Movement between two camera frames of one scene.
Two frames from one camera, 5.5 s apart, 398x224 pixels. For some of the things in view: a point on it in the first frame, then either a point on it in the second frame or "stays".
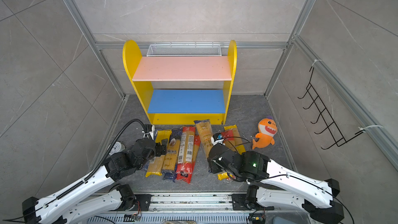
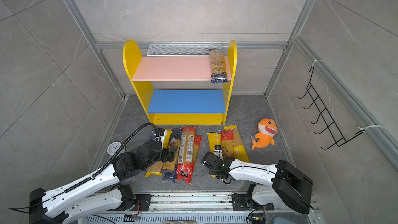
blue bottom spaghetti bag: [204, 130] to [218, 73]
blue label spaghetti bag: [169, 167] stays
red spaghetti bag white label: [186, 162] stays
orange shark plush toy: [267, 128] stays
